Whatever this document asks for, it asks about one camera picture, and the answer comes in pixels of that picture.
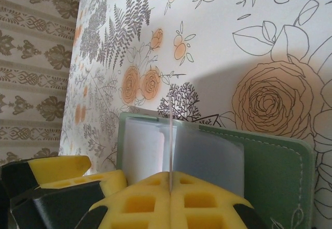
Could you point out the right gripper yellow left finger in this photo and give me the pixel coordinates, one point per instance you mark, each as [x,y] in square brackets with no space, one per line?
[140,205]

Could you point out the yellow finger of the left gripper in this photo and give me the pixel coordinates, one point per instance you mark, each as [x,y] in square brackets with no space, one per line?
[57,166]
[64,208]

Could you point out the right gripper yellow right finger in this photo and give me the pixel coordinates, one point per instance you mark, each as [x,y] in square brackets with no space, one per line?
[202,208]

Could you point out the pale pink credit card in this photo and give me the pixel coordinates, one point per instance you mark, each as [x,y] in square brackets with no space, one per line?
[170,135]

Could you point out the green leather card holder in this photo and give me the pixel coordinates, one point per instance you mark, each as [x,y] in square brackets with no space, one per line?
[272,166]

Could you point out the floral table cover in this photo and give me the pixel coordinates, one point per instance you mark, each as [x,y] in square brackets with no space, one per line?
[233,32]

